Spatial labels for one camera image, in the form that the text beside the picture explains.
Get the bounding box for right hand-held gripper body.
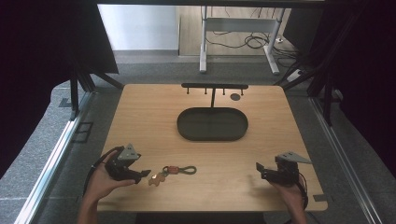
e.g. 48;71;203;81
261;151;313;188

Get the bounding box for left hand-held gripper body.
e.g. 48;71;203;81
104;143;142;182

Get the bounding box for green cord keychain wooden tag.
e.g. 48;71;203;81
148;165;198;188

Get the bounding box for black key stand with tray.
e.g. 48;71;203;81
176;82;249;143

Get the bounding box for person's right hand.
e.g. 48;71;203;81
270;175;308;213

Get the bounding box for person's left hand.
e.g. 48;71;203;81
88;151;137;203

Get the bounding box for white power strip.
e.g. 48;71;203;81
286;69;304;83

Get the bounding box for black curtain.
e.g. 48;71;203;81
0;0;120;180
281;0;396;180

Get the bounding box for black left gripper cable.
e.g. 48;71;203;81
82;145;125;198

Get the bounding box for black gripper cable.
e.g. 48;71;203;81
82;145;125;198
295;179;310;211

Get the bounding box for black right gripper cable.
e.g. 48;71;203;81
295;179;310;211

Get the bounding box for aluminium rail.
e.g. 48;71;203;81
308;95;385;224
13;91;96;224

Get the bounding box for black metal frame strut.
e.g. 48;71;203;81
68;62;125;122
274;8;365;127

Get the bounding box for black cables on floor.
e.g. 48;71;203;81
205;8;302;69

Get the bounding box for white metal desk frame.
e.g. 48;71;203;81
199;5;286;76

